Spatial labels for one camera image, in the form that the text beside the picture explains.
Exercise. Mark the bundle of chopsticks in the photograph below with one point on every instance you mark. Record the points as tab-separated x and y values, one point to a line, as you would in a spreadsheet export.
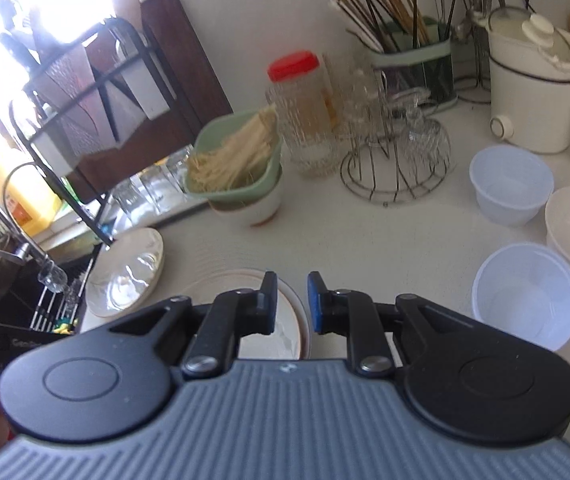
390	12

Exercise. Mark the metal faucet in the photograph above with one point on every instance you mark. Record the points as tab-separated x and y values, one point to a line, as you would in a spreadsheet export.
20	240

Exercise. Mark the green strainer with noodles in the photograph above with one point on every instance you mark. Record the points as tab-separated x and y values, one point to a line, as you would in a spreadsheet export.
235	160

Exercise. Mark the black dish rack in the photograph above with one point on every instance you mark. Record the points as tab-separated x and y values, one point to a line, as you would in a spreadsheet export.
95	90

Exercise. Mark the white electric cooking pot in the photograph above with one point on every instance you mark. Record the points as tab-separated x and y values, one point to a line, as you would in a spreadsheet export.
535	95

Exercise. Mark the group of drinking glasses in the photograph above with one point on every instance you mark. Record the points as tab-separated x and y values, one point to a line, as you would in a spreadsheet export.
150	185

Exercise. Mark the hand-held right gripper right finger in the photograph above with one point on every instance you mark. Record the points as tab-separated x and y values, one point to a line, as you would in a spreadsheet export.
314	305

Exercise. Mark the cream plate with brown rim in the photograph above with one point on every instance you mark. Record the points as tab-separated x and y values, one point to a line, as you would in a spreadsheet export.
285	332

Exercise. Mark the yellow bottle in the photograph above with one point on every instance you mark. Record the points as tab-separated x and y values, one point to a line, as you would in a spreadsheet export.
20	200

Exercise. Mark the white glossy plate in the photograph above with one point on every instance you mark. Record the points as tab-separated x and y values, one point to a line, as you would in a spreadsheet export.
125	270

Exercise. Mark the dark wooden cutting board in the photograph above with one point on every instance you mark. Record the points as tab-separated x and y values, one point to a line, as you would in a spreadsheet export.
185	70

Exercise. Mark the glass cups on rack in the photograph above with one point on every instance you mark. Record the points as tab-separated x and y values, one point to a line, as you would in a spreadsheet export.
425	140

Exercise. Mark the white plastic bowl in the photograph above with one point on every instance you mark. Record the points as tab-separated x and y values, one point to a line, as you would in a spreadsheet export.
510	185
525	295

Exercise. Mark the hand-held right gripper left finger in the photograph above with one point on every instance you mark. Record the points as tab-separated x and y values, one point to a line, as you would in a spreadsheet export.
270	307

